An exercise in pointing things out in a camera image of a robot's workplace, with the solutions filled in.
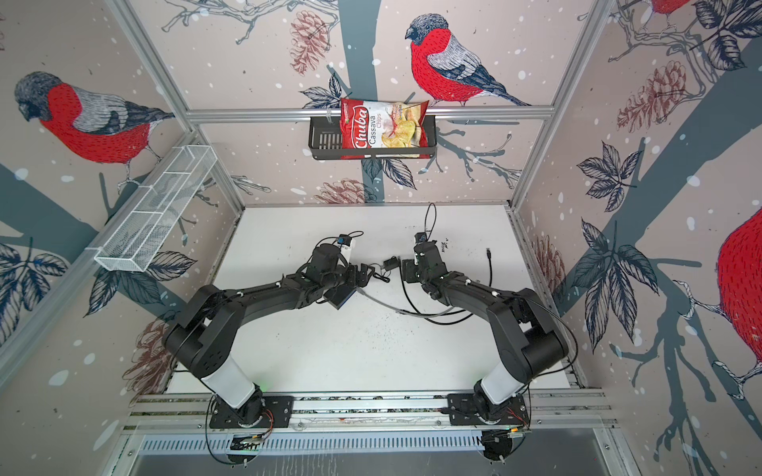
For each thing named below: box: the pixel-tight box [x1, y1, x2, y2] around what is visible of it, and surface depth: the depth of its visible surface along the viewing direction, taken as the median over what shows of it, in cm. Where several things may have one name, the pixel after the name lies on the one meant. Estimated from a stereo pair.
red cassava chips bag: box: [340, 98, 430, 160], surface depth 90 cm
